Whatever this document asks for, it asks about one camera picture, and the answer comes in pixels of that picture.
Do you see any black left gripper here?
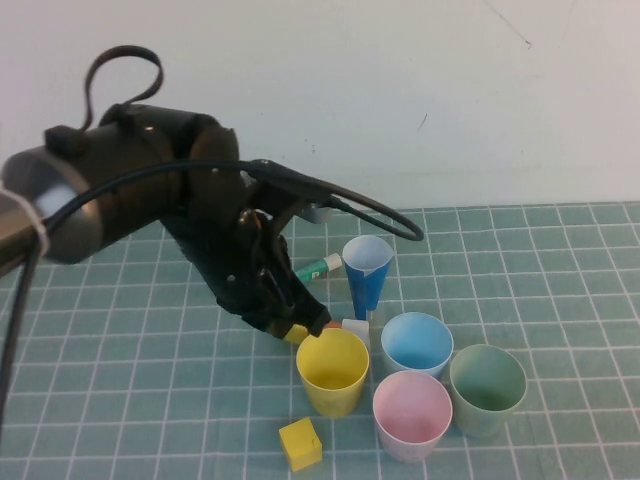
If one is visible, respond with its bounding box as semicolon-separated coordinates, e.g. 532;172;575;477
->
169;197;331;340

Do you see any yellow plastic cup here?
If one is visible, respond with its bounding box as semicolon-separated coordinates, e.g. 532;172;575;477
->
295;328;371;419

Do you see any blue plastic cup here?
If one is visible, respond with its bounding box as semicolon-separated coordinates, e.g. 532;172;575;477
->
380;312;455;380

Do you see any green plastic cup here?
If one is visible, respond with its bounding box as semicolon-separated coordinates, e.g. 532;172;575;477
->
448;343;528;442

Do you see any yellow foam cube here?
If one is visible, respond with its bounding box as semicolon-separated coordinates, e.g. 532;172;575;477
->
278;416;323;473
282;323;310;345

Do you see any green white glue stick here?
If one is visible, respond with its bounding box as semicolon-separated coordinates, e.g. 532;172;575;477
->
294;252;343;284

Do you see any pale blue foam cube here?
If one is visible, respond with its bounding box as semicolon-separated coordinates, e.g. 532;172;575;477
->
341;318;371;347

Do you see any blue paper cone cup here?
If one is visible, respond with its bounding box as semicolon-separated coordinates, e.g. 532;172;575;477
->
342;234;394;322

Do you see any pink plastic cup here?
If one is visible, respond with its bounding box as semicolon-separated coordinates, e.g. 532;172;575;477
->
372;369;454;464

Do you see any green checked tablecloth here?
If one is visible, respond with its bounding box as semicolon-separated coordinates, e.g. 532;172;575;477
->
0;202;640;480

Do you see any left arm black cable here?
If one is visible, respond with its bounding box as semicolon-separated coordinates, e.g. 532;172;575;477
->
0;158;426;451

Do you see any left arm black strap loop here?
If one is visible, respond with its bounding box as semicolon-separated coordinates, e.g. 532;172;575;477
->
82;45;165;132

